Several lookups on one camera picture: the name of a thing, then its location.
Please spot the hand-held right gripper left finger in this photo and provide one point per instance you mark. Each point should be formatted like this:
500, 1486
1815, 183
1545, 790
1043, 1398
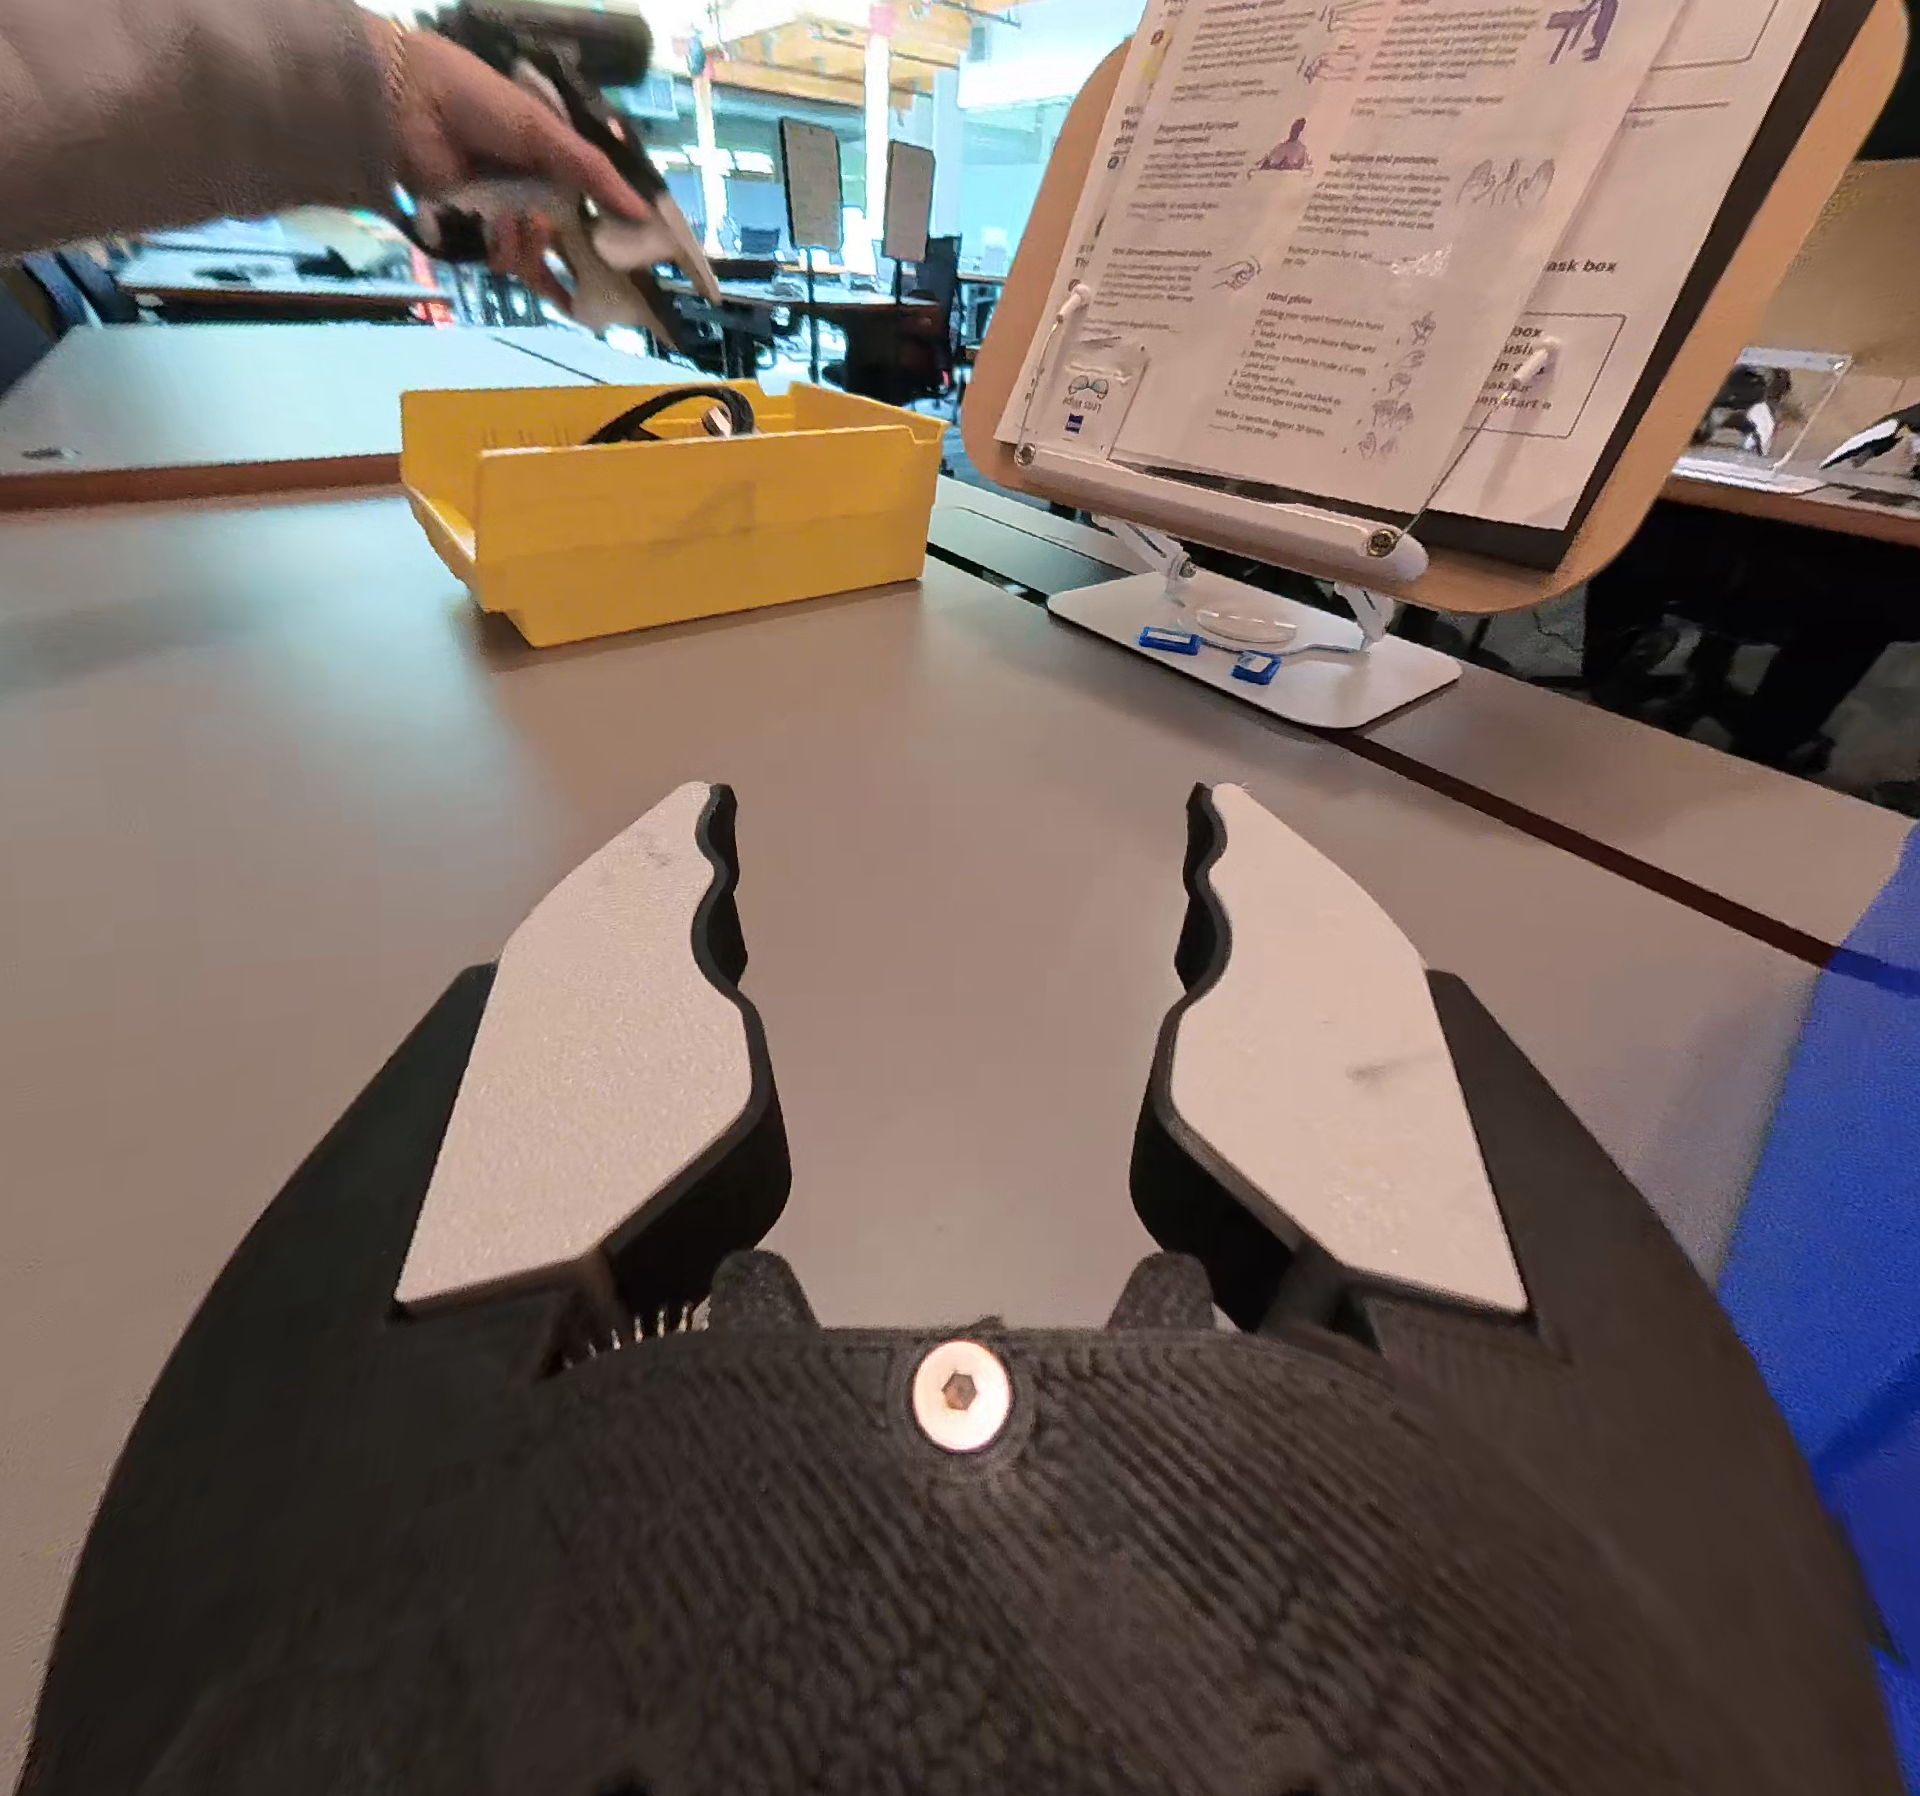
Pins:
588, 1061

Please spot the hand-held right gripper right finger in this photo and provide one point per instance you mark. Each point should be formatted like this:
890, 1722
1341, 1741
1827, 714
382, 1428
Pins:
1338, 1075

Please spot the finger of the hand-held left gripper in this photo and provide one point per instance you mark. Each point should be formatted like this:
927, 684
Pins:
621, 271
682, 251

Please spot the yellow plastic bin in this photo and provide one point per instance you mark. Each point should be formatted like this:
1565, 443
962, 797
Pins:
673, 535

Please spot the person's left forearm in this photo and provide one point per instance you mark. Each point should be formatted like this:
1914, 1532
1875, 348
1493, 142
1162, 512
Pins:
180, 85

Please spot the person's left hand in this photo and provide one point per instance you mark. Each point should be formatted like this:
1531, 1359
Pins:
450, 115

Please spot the black office chair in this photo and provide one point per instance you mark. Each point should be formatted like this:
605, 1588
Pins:
932, 310

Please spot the wooden document stand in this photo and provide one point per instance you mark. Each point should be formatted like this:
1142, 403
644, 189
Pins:
1020, 339

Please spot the blue clip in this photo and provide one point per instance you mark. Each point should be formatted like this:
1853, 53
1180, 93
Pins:
1256, 668
1167, 639

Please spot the small white card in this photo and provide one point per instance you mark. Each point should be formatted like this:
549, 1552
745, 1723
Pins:
1098, 401

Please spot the printed text sheet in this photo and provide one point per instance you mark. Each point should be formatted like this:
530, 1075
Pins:
1125, 220

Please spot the blue cloth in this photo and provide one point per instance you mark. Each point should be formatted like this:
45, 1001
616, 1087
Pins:
1827, 1226

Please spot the instruction sheet with blue header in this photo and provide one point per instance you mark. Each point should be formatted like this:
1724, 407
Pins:
1350, 173

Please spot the wooden side desk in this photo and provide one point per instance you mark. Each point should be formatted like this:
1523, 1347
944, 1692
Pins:
1802, 506

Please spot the clear acrylic case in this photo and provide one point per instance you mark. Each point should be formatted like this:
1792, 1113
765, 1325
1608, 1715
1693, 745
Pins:
1802, 393

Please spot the black and white object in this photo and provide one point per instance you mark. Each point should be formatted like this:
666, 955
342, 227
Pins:
1875, 443

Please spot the printed sheet with boxes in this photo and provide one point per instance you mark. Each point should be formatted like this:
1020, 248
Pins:
1652, 251

